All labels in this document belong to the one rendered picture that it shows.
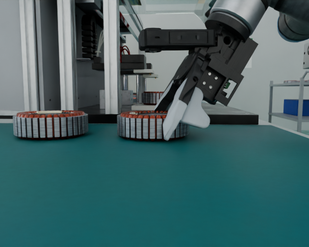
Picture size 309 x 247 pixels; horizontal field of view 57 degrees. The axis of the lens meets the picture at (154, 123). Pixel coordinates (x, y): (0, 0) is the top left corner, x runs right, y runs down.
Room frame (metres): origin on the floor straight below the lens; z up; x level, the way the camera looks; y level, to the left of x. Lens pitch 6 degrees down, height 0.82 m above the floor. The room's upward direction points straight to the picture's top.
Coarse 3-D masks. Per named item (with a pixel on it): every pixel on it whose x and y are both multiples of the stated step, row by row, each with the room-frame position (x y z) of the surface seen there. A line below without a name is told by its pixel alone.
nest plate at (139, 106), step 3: (132, 105) 0.76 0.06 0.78; (135, 105) 0.76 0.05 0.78; (138, 105) 0.76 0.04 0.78; (141, 105) 0.76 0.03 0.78; (144, 105) 0.76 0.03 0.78; (147, 105) 0.76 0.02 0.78; (150, 105) 0.76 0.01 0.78; (153, 105) 0.76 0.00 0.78; (132, 108) 0.76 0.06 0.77; (135, 108) 0.76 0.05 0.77; (138, 108) 0.75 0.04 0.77; (141, 108) 0.75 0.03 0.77; (144, 108) 0.75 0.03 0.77; (147, 108) 0.75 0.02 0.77; (150, 108) 0.75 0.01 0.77; (153, 108) 0.75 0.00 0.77
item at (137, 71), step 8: (128, 56) 0.80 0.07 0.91; (136, 56) 0.80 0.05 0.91; (144, 56) 0.81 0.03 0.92; (96, 64) 0.80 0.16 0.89; (120, 64) 0.80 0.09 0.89; (128, 64) 0.80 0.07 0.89; (136, 64) 0.80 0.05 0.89; (144, 64) 0.80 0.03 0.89; (136, 72) 0.80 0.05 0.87; (144, 72) 0.80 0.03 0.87; (152, 72) 0.80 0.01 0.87
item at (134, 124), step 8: (128, 112) 0.45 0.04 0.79; (136, 112) 0.47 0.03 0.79; (144, 112) 0.48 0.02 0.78; (152, 112) 0.48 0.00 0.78; (160, 112) 0.48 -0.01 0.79; (120, 120) 0.42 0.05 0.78; (128, 120) 0.40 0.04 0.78; (136, 120) 0.39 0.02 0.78; (144, 120) 0.39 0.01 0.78; (152, 120) 0.39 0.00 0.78; (160, 120) 0.39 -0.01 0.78; (120, 128) 0.42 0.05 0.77; (128, 128) 0.40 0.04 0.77; (136, 128) 0.39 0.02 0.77; (144, 128) 0.39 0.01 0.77; (152, 128) 0.39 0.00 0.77; (160, 128) 0.39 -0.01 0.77; (176, 128) 0.40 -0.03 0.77; (184, 128) 0.41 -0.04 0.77; (128, 136) 0.40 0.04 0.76; (136, 136) 0.39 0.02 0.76; (144, 136) 0.39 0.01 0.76; (152, 136) 0.39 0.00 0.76; (160, 136) 0.39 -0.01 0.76; (176, 136) 0.40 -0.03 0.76; (184, 136) 0.43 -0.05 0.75
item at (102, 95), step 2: (100, 90) 0.80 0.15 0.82; (102, 90) 0.80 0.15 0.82; (100, 92) 0.80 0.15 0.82; (102, 92) 0.80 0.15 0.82; (100, 94) 0.80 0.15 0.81; (102, 94) 0.80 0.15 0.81; (104, 94) 0.80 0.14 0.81; (100, 96) 0.80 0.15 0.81; (102, 96) 0.80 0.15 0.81; (104, 96) 0.80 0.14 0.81; (100, 98) 0.80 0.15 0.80; (102, 98) 0.80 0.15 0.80; (104, 98) 0.80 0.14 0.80; (100, 100) 0.80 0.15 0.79; (102, 100) 0.80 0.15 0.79; (104, 100) 0.80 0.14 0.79; (100, 102) 0.80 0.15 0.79; (102, 102) 0.80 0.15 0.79; (104, 102) 0.80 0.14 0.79; (100, 104) 0.80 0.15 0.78; (102, 104) 0.80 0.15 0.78; (104, 104) 0.80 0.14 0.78; (100, 106) 0.80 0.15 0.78; (102, 106) 0.80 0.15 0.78; (104, 106) 0.80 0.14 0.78; (100, 108) 0.80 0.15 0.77; (102, 108) 0.80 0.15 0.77; (104, 108) 0.80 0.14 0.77
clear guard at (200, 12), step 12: (132, 0) 0.79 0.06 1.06; (144, 0) 0.79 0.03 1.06; (156, 0) 0.79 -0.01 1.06; (168, 0) 0.79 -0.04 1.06; (180, 0) 0.79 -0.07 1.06; (192, 0) 0.79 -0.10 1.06; (204, 0) 0.75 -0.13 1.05; (132, 12) 0.91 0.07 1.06; (144, 12) 0.91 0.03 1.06; (156, 12) 0.91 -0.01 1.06; (168, 12) 0.91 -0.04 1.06; (180, 12) 0.91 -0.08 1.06; (192, 12) 0.91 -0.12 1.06; (204, 12) 0.82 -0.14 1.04
